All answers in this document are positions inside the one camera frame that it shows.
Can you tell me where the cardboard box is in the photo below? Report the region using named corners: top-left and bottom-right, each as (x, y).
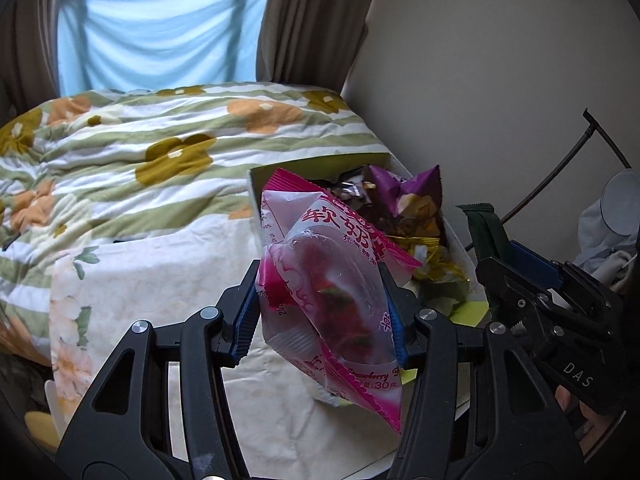
top-left (247, 151), bottom-right (493, 411)

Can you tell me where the pink strawberry snack packet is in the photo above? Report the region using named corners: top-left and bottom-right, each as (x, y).
top-left (254, 167), bottom-right (423, 436)

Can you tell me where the light blue cloth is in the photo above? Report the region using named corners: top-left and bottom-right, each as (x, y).
top-left (55, 0), bottom-right (273, 98)

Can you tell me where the person's right hand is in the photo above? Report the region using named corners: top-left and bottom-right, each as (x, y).
top-left (554, 384), bottom-right (608, 424)

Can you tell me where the brown curtain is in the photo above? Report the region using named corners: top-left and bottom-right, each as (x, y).
top-left (255, 0), bottom-right (386, 93)
top-left (0, 0), bottom-right (63, 116)

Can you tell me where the floral striped blanket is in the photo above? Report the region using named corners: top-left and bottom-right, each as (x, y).
top-left (0, 82), bottom-right (396, 361)

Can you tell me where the dark brown snack packet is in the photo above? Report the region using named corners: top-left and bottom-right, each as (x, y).
top-left (325, 170), bottom-right (373, 211)

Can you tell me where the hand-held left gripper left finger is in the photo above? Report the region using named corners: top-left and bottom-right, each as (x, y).
top-left (54, 262), bottom-right (263, 480)

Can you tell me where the yellow soft object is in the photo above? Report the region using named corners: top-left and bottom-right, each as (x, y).
top-left (22, 409), bottom-right (61, 453)

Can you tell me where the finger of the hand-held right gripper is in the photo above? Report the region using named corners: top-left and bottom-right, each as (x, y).
top-left (474, 255), bottom-right (532, 312)
top-left (508, 239), bottom-right (569, 290)

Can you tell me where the purple snack packet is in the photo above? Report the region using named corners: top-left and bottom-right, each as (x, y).
top-left (362, 164), bottom-right (443, 221)

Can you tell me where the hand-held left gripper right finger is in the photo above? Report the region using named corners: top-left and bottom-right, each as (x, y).
top-left (377, 260), bottom-right (587, 480)

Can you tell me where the yellow snack packet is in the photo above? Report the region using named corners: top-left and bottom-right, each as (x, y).
top-left (400, 240), bottom-right (468, 281)

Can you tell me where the cream floral pillow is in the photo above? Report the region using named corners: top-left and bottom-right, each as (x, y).
top-left (47, 217), bottom-right (471, 480)

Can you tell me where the thin black rod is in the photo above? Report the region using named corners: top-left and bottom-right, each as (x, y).
top-left (500, 107), bottom-right (633, 223)

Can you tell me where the pale crumpled clothing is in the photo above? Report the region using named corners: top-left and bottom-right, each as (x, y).
top-left (572, 170), bottom-right (640, 293)

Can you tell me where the dark green snack packet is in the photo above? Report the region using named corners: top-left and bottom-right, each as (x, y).
top-left (456, 201), bottom-right (512, 273)

